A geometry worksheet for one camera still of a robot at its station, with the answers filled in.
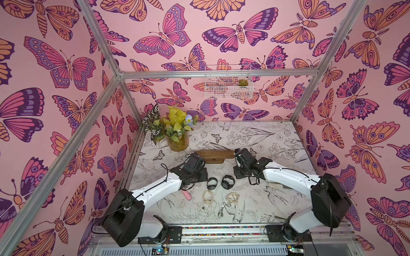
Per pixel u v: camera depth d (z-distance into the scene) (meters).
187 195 0.85
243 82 0.92
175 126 0.88
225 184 0.86
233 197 0.85
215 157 0.92
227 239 0.73
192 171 0.66
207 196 0.85
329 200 0.43
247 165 0.66
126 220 0.42
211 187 0.87
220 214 0.80
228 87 1.06
